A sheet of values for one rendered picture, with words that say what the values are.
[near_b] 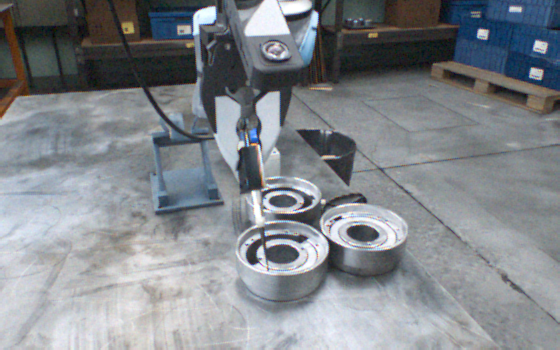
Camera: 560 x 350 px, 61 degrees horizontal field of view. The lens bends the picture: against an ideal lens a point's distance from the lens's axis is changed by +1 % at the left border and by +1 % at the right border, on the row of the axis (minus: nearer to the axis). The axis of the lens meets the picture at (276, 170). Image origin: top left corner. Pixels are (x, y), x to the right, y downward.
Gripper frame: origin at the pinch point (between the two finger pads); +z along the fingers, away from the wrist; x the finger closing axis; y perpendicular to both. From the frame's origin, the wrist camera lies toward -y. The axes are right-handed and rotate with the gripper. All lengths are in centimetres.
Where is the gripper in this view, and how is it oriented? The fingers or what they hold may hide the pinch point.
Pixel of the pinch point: (248, 160)
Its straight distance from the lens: 51.8
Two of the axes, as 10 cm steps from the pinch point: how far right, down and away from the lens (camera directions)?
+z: 0.0, 9.0, 4.3
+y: -3.0, -4.2, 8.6
